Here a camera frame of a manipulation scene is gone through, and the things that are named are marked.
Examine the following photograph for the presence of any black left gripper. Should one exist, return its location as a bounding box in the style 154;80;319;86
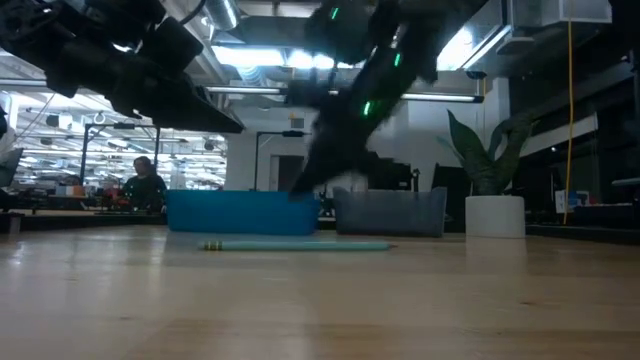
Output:
47;17;245;132

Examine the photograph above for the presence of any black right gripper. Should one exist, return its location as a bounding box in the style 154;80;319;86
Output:
288;64;416;200

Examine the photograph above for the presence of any teal pencil with green ferrule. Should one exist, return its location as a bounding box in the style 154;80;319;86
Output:
198;240;394;253

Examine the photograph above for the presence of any black monitor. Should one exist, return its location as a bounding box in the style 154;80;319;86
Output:
369;157;420;193

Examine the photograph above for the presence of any grey plastic bin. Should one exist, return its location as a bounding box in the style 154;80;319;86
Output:
332;185;449;238

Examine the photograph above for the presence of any blue plastic bin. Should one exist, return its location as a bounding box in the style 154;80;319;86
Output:
164;188;321;237

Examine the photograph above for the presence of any person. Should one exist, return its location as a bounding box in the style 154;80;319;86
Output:
122;155;169;214

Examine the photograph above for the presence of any black chair back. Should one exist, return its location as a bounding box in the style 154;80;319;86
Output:
432;163;472;232

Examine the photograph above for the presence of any long ceiling light bar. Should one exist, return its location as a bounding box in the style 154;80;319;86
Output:
204;85;485;104

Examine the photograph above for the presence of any green snake plant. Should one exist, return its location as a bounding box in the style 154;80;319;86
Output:
434;108;541;197

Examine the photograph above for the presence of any white plant pot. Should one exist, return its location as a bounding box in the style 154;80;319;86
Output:
464;194;527;239

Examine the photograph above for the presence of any grey tilted screen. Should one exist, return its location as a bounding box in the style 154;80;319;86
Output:
0;147;24;191

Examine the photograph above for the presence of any white and blue box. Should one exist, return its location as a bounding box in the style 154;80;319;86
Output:
553;189;592;215

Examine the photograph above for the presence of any white ceiling unit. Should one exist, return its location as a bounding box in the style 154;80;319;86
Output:
509;0;614;27

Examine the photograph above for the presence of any black station frame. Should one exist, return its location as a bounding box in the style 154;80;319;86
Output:
79;122;162;201
253;129;314;194

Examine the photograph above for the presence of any silver ceiling duct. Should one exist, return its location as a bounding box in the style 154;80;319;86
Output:
204;0;241;31

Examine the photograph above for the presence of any yellow cable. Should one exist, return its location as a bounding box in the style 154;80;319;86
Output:
563;0;576;226

